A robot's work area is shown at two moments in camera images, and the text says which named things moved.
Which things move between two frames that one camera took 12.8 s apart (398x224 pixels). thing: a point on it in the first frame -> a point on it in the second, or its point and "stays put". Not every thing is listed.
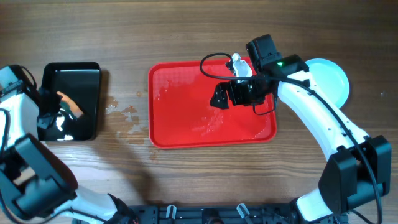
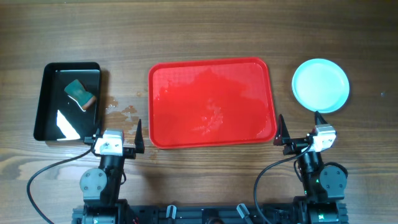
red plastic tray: [181, 115] stays put
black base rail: [208, 214] stays put
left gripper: [47, 109] -> [130, 150]
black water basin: [77, 117] stays put
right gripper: [230, 94] -> [296, 145]
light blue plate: [329, 80] stays put
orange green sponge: [67, 104] -> [76, 91]
